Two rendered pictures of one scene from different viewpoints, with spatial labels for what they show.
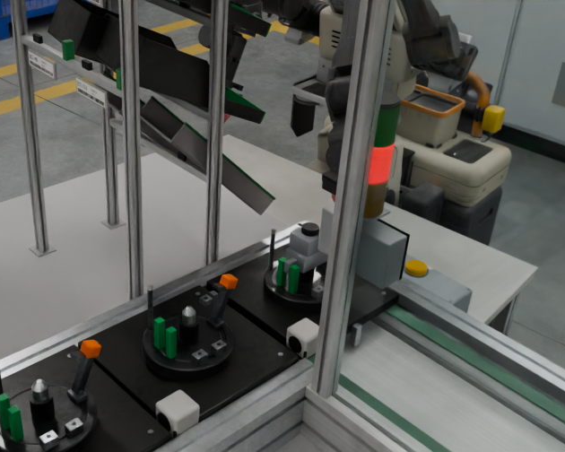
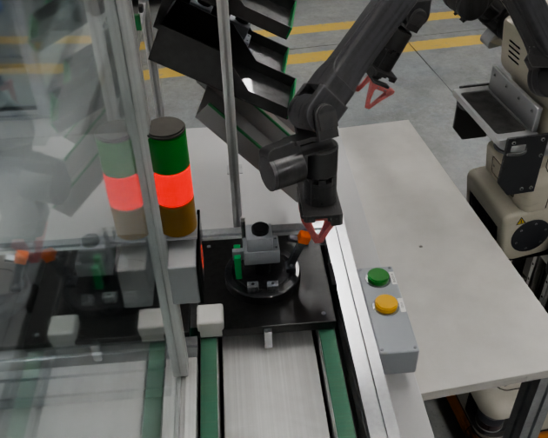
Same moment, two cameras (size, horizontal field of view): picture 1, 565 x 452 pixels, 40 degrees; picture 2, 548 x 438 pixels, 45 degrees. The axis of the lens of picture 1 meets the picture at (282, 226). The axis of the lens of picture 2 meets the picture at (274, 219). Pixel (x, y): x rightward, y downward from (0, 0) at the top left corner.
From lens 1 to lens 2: 83 cm
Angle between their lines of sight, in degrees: 36
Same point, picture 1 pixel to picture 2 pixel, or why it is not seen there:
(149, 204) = not seen: hidden behind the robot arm
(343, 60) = (315, 78)
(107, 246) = (211, 186)
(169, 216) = not seen: hidden behind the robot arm
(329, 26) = (508, 35)
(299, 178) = (426, 180)
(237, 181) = not seen: hidden behind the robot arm
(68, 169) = (390, 113)
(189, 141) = (214, 119)
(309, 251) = (249, 248)
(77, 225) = (210, 162)
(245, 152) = (404, 140)
